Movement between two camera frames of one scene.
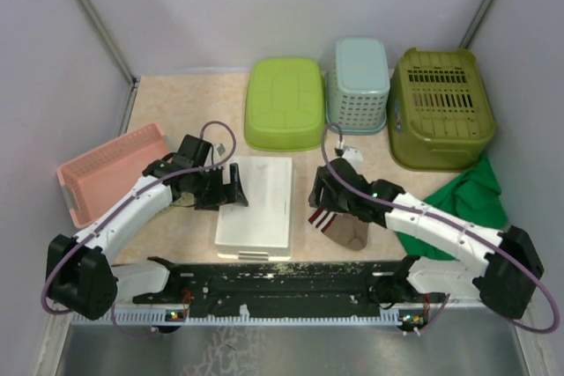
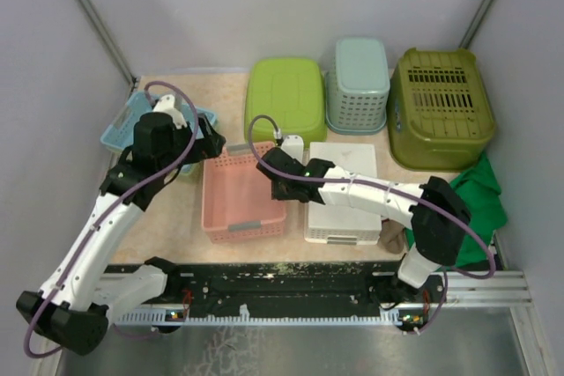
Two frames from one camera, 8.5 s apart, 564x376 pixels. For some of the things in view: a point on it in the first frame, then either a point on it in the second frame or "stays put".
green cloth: x=474 y=194 stays put
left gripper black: x=225 y=194 -> x=209 y=145
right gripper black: x=319 y=195 -> x=277 y=193
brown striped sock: x=347 y=230 -> x=391 y=236
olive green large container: x=439 y=115 stays put
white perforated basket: x=262 y=231 -> x=331 y=224
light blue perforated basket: x=358 y=88 stays put
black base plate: x=289 y=285 stays put
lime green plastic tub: x=285 y=106 stays put
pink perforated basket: x=103 y=177 -> x=237 y=196
